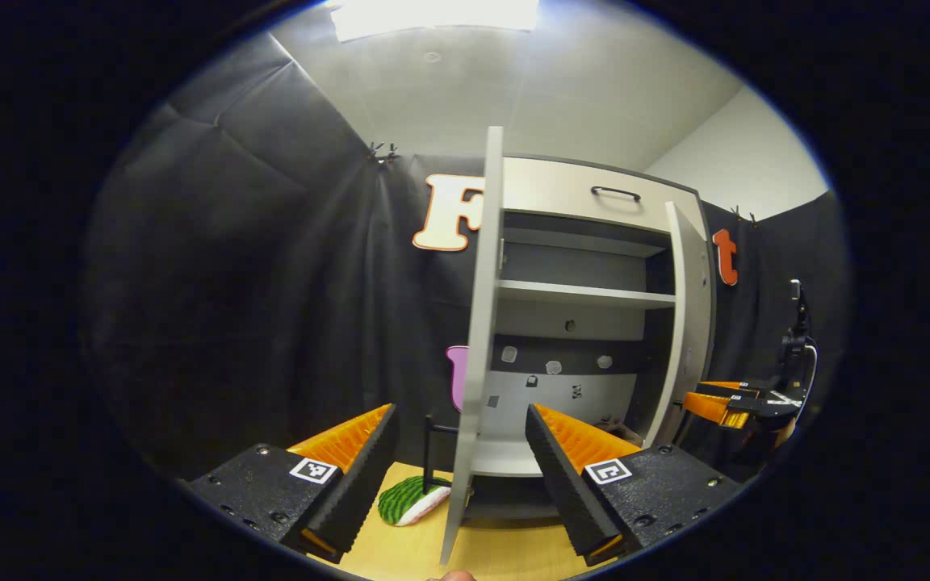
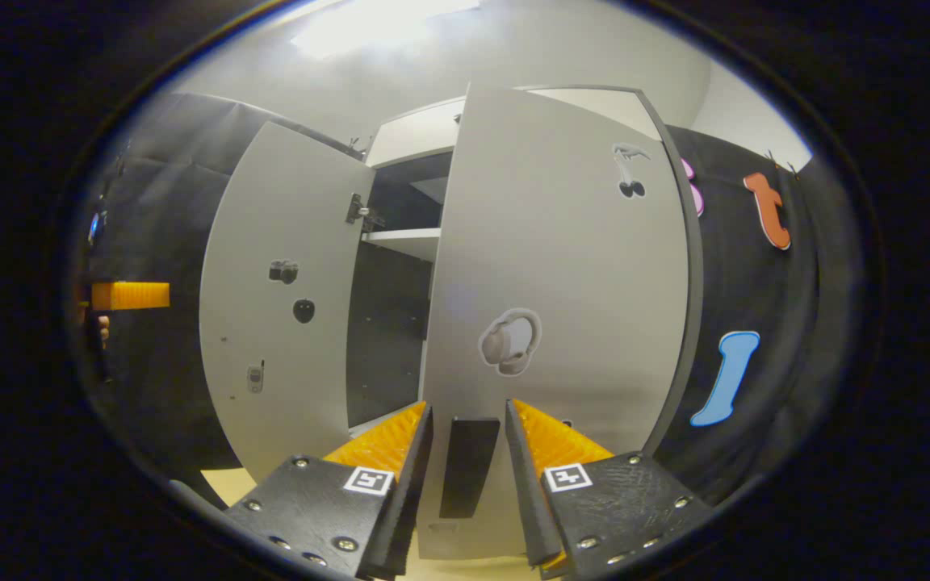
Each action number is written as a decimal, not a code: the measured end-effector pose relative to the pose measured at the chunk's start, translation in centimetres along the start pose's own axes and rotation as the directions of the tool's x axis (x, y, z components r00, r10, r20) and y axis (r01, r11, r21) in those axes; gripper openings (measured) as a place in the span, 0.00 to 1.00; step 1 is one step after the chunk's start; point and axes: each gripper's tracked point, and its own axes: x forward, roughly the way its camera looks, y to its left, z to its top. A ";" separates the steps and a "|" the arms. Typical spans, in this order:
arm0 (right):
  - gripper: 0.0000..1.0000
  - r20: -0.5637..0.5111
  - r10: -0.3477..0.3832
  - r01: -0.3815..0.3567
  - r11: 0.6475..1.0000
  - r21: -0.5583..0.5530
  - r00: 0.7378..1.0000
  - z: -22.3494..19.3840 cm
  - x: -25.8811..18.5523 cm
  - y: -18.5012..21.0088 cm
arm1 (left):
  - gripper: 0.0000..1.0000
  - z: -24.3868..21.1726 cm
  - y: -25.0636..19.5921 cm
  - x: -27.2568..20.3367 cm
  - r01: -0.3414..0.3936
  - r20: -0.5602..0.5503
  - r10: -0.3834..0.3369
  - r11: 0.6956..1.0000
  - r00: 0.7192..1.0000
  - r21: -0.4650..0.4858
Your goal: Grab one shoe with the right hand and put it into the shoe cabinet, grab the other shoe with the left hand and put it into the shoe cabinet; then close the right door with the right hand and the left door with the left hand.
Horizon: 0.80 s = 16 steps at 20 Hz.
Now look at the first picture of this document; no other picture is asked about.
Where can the white shoe cabinet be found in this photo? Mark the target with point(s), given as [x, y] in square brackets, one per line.
[578, 266]

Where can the white cabinet drawer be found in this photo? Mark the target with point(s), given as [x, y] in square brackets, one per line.
[554, 190]

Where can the black metal stand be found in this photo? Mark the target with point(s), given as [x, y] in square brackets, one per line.
[428, 460]

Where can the white cabinet door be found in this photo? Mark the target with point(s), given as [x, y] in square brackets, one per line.
[687, 323]
[481, 323]

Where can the white cabinet shelf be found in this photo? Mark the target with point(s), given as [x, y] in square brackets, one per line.
[578, 294]

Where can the watermelon slice toy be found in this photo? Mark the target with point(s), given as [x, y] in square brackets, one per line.
[408, 500]

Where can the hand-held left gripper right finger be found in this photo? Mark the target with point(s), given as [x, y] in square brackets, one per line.
[566, 484]

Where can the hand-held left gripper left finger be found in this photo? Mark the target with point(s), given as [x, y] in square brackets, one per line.
[364, 484]

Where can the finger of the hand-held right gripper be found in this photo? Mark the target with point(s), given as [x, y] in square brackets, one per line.
[719, 410]
[727, 388]

